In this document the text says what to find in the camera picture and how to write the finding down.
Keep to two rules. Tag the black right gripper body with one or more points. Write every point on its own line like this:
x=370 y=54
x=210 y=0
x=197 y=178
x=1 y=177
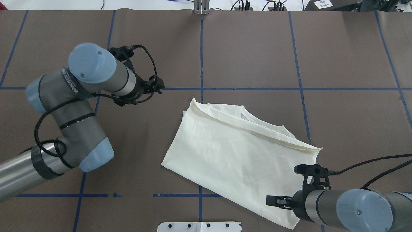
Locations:
x=298 y=204

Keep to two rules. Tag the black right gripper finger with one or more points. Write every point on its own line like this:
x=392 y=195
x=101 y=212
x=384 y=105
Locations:
x=278 y=201

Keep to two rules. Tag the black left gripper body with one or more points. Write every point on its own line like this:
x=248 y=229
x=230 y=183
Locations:
x=140 y=85

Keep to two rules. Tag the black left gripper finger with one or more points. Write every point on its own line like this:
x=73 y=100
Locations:
x=154 y=84

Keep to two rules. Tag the cream long-sleeve cat shirt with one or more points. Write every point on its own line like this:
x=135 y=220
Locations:
x=229 y=151

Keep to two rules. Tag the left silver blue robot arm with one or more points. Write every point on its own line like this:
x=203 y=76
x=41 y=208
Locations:
x=68 y=134

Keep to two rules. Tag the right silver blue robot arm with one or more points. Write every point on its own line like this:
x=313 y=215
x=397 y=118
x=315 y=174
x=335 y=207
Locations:
x=356 y=210

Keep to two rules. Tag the upper orange black adapter box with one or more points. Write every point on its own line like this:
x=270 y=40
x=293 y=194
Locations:
x=241 y=5

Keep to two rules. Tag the orange black adapter box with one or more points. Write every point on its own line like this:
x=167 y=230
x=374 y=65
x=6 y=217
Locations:
x=241 y=5
x=277 y=6

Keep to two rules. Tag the lower orange black adapter box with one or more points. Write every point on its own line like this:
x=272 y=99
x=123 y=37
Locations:
x=277 y=6

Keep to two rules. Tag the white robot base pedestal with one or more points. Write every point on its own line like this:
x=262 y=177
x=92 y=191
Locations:
x=211 y=226

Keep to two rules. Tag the aluminium frame post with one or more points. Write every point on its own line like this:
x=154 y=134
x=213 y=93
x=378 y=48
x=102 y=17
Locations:
x=201 y=7

